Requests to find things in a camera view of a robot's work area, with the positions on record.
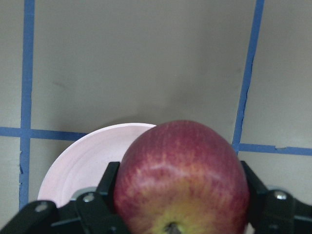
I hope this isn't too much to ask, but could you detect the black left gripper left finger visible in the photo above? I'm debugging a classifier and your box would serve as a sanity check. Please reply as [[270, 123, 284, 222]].
[[0, 162, 129, 234]]

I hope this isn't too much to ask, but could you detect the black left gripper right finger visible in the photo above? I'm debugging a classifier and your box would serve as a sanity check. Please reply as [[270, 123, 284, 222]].
[[241, 160, 312, 234]]

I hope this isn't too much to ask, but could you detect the red apple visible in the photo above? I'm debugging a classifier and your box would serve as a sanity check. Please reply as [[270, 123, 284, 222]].
[[114, 120, 250, 234]]

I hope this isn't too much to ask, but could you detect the pink plate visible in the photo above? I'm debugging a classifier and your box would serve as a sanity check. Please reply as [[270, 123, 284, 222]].
[[38, 123, 154, 207]]

